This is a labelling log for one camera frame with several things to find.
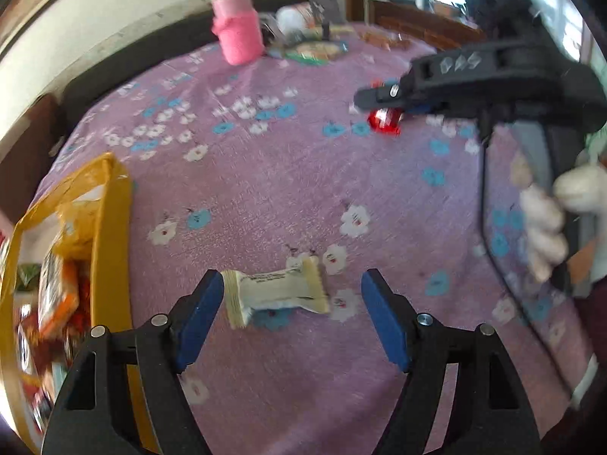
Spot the brown wooden nightstand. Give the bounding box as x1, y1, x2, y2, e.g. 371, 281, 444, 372
0, 94, 66, 228

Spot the person's right hand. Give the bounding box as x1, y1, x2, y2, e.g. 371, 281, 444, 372
510, 152, 607, 284

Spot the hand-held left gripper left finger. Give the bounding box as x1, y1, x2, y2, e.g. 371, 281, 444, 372
42, 269, 225, 455

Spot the white round jar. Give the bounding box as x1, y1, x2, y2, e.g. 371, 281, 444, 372
276, 6, 314, 34

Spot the clear bag with green label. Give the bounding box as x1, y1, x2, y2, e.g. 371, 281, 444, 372
282, 40, 350, 66

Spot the cream snack bar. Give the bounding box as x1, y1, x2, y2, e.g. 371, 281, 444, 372
222, 256, 332, 330

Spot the orange cracker pack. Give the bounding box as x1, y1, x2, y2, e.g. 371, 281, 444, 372
37, 250, 80, 338

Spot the dark headboard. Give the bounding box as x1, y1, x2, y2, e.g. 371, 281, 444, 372
61, 0, 344, 121

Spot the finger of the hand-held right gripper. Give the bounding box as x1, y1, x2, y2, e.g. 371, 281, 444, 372
353, 80, 430, 111
403, 100, 451, 117

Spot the person's clothed body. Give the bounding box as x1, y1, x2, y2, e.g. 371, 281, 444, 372
566, 227, 607, 413

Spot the bottle in pink knitted sleeve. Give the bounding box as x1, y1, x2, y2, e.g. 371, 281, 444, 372
211, 0, 265, 66

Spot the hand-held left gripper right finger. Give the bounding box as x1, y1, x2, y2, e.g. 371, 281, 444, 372
360, 268, 544, 455

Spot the red candy wrapper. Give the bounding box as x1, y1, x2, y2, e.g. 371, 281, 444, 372
367, 80, 405, 137

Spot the green pea snack packet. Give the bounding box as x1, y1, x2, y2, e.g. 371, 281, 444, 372
16, 262, 42, 291

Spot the black cable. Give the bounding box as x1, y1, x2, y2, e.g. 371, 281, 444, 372
478, 123, 582, 408

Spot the yellow cardboard box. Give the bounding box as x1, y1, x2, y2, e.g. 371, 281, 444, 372
0, 152, 159, 455

